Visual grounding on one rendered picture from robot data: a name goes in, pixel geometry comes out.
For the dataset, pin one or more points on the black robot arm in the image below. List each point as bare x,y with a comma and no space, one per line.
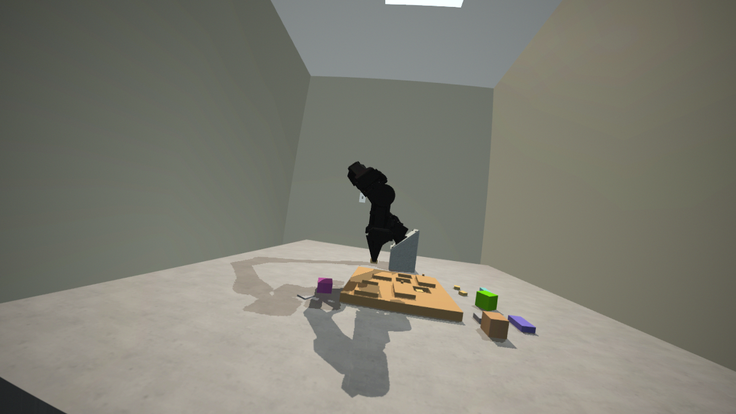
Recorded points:
371,183

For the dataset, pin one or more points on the brown cube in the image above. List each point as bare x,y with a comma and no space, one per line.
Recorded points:
494,325

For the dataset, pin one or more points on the orange puzzle board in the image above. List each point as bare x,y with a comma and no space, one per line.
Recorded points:
396,292

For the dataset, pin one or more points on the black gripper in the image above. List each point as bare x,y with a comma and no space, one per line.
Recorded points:
377,234

